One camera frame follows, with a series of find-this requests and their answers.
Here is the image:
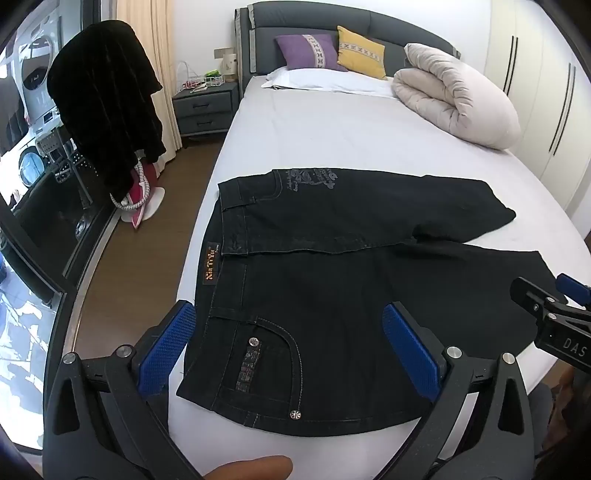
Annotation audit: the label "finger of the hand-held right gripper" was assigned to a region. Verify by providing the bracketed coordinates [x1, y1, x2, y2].
[555, 273, 591, 309]
[510, 276, 591, 324]

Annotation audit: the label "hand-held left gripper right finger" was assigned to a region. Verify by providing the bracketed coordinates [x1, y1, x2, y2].
[381, 301, 546, 480]

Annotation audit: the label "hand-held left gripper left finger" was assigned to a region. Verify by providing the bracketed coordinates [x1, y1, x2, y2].
[41, 300, 218, 480]

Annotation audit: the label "black denim pants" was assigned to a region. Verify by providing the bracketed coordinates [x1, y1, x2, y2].
[175, 168, 562, 437]

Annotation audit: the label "person's left hand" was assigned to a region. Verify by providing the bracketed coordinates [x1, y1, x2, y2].
[203, 455, 294, 480]

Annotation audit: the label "person's leg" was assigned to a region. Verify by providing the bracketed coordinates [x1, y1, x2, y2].
[526, 382, 556, 437]

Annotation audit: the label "sliding glass door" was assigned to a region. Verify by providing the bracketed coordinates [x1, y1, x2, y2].
[0, 0, 118, 305]

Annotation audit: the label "white wardrobe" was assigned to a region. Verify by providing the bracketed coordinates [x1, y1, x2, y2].
[482, 0, 591, 224]

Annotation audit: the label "rolled beige duvet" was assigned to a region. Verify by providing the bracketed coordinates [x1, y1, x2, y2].
[392, 43, 522, 151]

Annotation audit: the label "bed with white sheet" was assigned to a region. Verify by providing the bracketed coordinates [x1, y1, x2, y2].
[168, 69, 591, 480]

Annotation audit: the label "grey nightstand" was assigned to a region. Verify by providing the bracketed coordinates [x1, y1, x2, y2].
[172, 82, 241, 138]

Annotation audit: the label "hanging black garment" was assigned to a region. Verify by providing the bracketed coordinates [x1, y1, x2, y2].
[46, 21, 167, 199]

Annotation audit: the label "white pillow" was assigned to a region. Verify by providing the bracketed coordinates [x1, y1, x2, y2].
[261, 66, 399, 99]

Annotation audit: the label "yellow pillow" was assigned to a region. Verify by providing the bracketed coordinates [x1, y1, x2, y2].
[336, 25, 387, 80]

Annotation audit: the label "white washing machine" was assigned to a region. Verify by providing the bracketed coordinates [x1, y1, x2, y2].
[14, 34, 63, 127]

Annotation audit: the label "beige curtain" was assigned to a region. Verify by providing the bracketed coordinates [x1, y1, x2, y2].
[115, 0, 184, 163]

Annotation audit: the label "purple pillow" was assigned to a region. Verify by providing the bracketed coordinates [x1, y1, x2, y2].
[274, 33, 349, 73]

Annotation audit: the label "grey padded headboard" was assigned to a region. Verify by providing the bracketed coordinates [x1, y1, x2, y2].
[233, 0, 462, 79]

